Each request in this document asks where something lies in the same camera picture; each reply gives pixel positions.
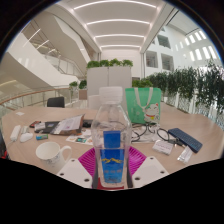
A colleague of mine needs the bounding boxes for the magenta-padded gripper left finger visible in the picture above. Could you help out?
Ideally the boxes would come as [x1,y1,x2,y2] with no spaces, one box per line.
[56,146,100,190]

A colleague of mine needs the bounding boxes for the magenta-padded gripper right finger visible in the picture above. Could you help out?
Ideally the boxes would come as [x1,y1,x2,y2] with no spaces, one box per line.
[126,145,170,190]

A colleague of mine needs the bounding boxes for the clear blue-labelled water bottle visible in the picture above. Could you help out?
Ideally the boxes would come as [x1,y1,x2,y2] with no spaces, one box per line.
[90,86,133,190]

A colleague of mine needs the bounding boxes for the white blister pack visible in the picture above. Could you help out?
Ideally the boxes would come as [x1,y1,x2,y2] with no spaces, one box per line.
[151,139,175,156]

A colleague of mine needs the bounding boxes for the white ceramic mug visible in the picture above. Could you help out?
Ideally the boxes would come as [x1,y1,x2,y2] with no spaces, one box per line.
[35,141,73,170]

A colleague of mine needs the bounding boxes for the printed white flyer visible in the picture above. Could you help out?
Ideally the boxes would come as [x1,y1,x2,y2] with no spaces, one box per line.
[65,134,95,147]

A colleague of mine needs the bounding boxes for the clear plastic packet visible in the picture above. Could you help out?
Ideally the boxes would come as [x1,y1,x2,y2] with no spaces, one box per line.
[176,145,194,165]

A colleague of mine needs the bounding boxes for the small green box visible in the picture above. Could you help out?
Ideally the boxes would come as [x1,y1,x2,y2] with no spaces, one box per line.
[35,133,49,141]

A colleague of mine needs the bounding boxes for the black notebook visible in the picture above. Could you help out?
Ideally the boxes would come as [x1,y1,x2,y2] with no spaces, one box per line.
[34,120,62,135]

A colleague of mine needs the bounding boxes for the white computer mouse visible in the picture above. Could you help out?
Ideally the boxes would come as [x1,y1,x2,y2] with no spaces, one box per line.
[18,132,35,144]

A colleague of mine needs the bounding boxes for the green tote bag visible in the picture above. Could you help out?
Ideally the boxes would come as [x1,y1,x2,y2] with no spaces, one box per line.
[124,86,163,126]

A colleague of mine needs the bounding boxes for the white power adapter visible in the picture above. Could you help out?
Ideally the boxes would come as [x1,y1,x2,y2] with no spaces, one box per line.
[9,124,22,142]

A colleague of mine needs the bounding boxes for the black office chair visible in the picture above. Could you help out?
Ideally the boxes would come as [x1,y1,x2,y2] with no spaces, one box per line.
[46,96,66,109]

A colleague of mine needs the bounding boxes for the potted green plants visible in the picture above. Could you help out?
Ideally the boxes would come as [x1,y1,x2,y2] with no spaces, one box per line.
[68,79,89,101]

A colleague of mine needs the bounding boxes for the green hedge in white planters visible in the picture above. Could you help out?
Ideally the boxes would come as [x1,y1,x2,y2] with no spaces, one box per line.
[132,61,224,116]

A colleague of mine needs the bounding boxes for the white planter with green plants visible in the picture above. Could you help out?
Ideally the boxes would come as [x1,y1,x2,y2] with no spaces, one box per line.
[85,58,134,98]

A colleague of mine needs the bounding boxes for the ceiling light strips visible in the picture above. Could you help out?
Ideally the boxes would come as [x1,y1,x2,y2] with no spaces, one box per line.
[72,0,158,50]

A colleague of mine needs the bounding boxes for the black cable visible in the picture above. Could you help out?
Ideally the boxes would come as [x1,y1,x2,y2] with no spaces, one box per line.
[130,122,172,144]

